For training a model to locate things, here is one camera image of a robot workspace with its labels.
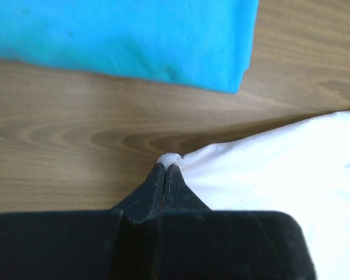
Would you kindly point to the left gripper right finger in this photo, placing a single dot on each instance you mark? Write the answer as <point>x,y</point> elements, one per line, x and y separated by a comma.
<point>195,242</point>

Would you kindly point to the folded blue t-shirt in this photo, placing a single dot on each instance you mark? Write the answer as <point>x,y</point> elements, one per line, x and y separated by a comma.
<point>204,44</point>

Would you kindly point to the white t-shirt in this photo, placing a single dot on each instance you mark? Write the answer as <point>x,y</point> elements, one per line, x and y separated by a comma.
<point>302,169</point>

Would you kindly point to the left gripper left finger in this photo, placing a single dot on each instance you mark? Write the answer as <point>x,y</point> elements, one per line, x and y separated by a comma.
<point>113,243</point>

